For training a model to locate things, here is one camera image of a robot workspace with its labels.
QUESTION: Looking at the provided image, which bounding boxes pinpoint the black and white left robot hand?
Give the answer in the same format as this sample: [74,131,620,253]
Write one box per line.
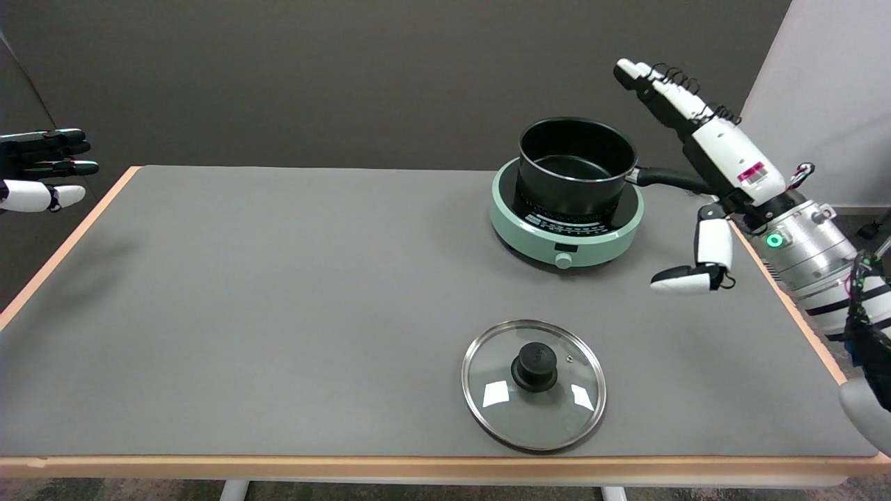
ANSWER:
[0,129,100,214]

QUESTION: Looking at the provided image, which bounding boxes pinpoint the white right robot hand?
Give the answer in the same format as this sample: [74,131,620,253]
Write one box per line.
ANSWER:
[615,58,803,296]

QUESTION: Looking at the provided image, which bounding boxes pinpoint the glass pot lid black knob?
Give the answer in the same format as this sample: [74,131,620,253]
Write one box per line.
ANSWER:
[462,319,607,453]

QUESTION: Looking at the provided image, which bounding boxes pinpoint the black chair caster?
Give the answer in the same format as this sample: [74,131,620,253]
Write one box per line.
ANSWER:
[858,211,891,241]

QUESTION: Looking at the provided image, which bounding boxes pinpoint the mint green induction cooker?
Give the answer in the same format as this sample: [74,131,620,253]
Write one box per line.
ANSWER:
[489,159,645,271]

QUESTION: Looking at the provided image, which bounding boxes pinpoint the black saucepan with handle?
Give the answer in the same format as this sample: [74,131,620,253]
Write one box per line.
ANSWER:
[519,116,718,218]

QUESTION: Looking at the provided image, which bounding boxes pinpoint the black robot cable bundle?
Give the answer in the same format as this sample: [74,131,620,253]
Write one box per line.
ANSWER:
[842,254,891,411]

